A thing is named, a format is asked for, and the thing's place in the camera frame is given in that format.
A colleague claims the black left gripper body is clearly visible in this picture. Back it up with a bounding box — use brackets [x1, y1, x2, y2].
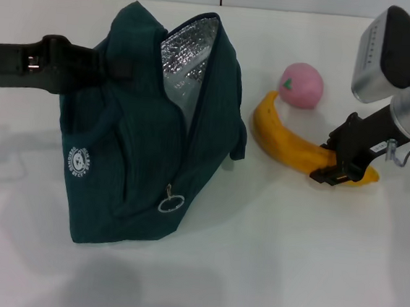
[0, 30, 78, 96]

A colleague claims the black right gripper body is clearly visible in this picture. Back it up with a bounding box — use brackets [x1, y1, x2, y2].
[327, 100, 401, 186]

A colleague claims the yellow toy banana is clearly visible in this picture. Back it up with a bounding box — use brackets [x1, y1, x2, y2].
[247, 89, 387, 187]

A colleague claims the pink toy peach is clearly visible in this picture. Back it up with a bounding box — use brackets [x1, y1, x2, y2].
[276, 60, 327, 111]

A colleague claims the dark teal insulated lunch bag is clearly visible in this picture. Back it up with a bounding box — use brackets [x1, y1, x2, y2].
[46, 0, 260, 261]

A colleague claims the clear zipper pull ring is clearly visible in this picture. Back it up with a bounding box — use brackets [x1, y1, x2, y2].
[156, 183, 187, 216]

